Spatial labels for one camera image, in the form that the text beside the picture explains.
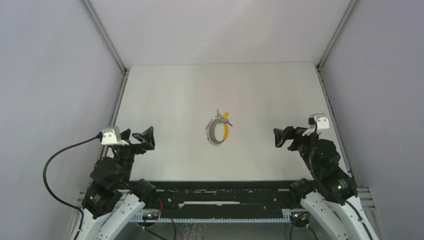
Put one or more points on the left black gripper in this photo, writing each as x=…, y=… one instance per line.
x=147, y=140

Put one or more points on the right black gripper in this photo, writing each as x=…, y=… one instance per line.
x=289, y=132

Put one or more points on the key with green tag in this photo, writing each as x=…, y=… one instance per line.
x=223, y=118

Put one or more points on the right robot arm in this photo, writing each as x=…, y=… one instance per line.
x=331, y=197

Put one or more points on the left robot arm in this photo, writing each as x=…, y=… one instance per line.
x=112, y=199

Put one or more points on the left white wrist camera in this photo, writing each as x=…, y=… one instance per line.
x=111, y=136

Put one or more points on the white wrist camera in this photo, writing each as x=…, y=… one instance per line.
x=317, y=123
x=111, y=136

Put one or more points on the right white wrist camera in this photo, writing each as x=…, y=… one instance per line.
x=317, y=123

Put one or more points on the right aluminium frame post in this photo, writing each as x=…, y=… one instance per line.
x=320, y=70

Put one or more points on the aluminium frame post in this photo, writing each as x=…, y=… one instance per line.
x=320, y=70
x=96, y=21

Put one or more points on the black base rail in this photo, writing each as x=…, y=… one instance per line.
x=223, y=200

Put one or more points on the left aluminium frame post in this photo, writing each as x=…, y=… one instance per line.
x=96, y=21

